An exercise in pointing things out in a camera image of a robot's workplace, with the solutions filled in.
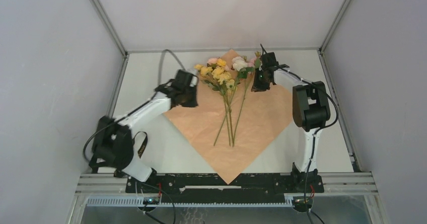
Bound pink white flower stem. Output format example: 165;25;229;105
199;56;256;147

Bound yellow flower stem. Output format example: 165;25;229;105
194;58;237;146

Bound green orange wrapping paper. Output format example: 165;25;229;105
165;50;293;184

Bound pink rose stem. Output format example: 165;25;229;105
231;51;261;147

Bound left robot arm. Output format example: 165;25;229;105
87;69;199;192

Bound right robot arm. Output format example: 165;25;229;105
251;51;334;192

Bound black printed ribbon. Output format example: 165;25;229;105
89;131;148;174

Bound black mounting rail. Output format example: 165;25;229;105
125;173;325;203

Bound white cable duct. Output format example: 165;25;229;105
86;196;294;207

